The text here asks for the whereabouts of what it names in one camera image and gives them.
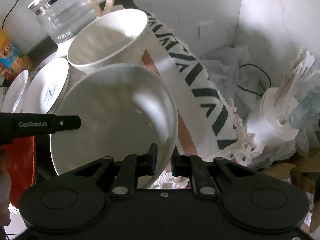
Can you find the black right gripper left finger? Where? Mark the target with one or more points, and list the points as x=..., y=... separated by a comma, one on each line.
x=146, y=163

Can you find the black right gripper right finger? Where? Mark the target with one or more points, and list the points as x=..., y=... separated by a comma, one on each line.
x=180, y=164

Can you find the white plate Sweet print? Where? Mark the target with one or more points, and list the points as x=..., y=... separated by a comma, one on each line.
x=13, y=100

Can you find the red and black bowl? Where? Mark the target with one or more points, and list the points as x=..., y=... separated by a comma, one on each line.
x=22, y=166

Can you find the white bowl yellow rim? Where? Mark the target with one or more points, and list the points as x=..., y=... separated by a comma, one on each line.
x=124, y=109

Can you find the patterned fringed cloth mat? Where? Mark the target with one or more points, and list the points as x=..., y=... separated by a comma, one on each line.
x=208, y=125

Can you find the white plate green X print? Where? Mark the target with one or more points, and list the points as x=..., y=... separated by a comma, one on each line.
x=47, y=88

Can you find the orange juice bottle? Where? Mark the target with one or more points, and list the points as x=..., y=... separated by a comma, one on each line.
x=12, y=57

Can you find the white utensil holder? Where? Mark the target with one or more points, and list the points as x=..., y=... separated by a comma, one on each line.
x=271, y=121

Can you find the white bowl near kettle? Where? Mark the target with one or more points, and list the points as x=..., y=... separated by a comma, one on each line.
x=118, y=37

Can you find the glass electric kettle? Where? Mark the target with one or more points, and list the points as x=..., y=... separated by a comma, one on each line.
x=64, y=19

